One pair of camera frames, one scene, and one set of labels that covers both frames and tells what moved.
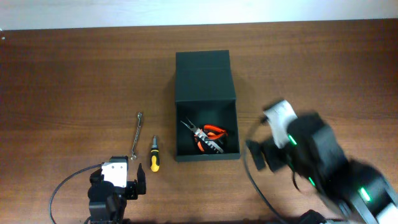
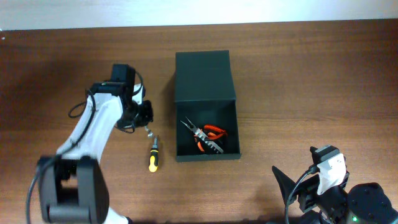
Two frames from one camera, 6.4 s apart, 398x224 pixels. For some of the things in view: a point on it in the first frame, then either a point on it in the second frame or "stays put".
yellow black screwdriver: x=155 y=165 stays put
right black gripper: x=270 y=150 to x=307 y=190
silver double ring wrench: x=133 y=155 to x=150 y=133
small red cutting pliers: x=216 y=132 stays put
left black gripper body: x=129 y=193 to x=140 y=114
